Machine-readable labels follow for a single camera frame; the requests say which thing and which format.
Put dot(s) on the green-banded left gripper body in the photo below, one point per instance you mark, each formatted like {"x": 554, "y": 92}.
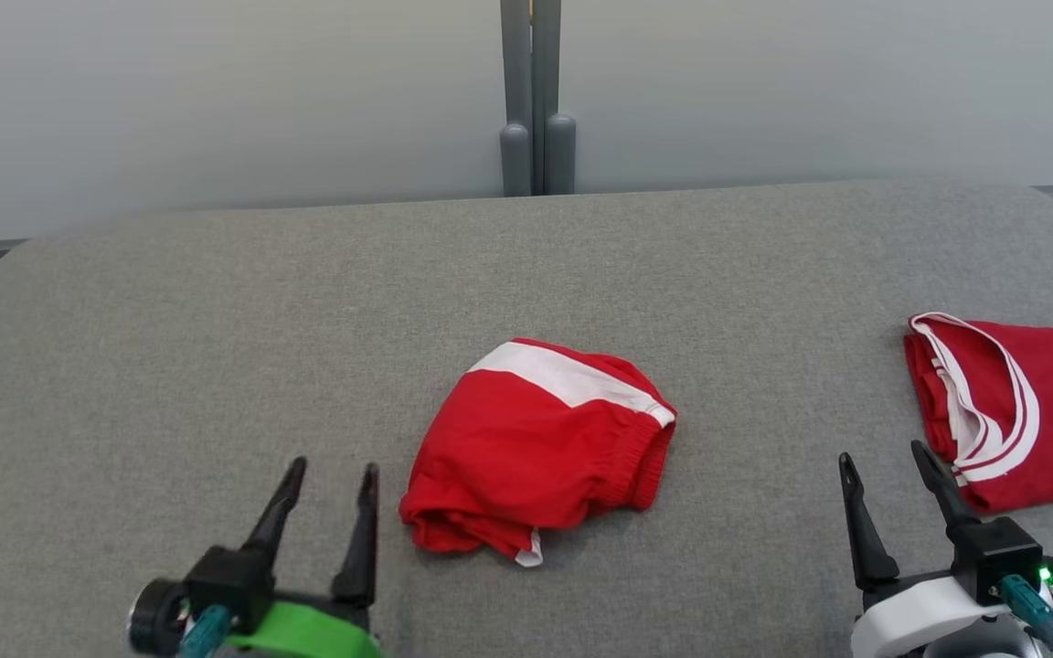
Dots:
{"x": 307, "y": 635}

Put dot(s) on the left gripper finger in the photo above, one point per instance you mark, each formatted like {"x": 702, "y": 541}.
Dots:
{"x": 362, "y": 548}
{"x": 275, "y": 516}

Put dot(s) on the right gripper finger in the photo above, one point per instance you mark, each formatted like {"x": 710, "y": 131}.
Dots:
{"x": 945, "y": 493}
{"x": 865, "y": 530}

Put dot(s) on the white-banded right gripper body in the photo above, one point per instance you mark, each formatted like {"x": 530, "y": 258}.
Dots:
{"x": 920, "y": 617}

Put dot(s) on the red white-banded shorts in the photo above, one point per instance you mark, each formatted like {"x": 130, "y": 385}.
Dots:
{"x": 526, "y": 448}

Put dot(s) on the grey fabric sofa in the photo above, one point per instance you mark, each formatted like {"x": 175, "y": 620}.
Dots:
{"x": 216, "y": 366}

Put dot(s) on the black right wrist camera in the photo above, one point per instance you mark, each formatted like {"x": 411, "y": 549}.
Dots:
{"x": 993, "y": 553}

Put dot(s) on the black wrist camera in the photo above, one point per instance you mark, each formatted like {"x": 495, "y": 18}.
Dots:
{"x": 993, "y": 553}
{"x": 225, "y": 580}

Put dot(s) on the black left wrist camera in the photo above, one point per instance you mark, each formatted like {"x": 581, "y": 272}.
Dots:
{"x": 225, "y": 580}

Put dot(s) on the grey partition post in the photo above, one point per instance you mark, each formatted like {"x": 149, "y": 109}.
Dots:
{"x": 515, "y": 155}
{"x": 547, "y": 73}

